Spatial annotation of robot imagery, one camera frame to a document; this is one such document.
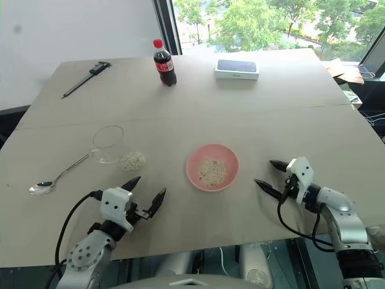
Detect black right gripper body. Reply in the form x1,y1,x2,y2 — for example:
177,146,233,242
282,172,299,200

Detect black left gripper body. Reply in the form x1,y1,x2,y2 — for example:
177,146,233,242
125,201,152,226

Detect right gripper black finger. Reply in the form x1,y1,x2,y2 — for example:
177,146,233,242
254,179,284,200
269,160,289,173

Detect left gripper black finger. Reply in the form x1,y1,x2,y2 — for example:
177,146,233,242
121,176,142,191
149,187,168,219

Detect rice pile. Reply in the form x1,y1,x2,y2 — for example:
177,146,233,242
119,151,147,173

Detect clear glass cup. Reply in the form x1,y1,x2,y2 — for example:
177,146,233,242
91,125,125,165

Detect pink bowl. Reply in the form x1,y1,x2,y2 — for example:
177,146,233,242
185,144,241,191

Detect grey robot body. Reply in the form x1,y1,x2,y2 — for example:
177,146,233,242
110,243,275,289

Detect silver metal spoon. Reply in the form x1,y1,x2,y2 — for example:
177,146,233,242
28,149,99,197

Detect white phone box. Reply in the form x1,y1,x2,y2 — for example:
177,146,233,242
214,59,260,81

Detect black bag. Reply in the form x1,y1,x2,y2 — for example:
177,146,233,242
350,71,385,146

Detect brown cardboard pieces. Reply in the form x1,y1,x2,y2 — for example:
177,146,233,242
322,58,365,85

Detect black digital caliper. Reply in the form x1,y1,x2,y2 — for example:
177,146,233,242
61,61,113,100

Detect cola bottle with red cap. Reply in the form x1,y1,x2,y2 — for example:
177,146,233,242
152,39,177,87

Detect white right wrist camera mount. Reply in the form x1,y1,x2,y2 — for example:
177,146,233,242
285,157,315,205

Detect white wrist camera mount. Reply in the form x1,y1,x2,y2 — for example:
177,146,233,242
100,187,134,233
285,157,315,205

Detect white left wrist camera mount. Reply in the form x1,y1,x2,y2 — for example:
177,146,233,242
100,187,134,233

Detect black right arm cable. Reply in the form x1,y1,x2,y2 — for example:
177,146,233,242
277,179,336,252

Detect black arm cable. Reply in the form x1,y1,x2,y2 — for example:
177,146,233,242
44,190,103,289
277,179,336,252

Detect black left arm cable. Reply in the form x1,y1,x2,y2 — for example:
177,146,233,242
44,190,103,289

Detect thin white cable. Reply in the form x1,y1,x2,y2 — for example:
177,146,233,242
218,246,230,276

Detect black window frame post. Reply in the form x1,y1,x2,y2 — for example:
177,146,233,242
153,0,183,57

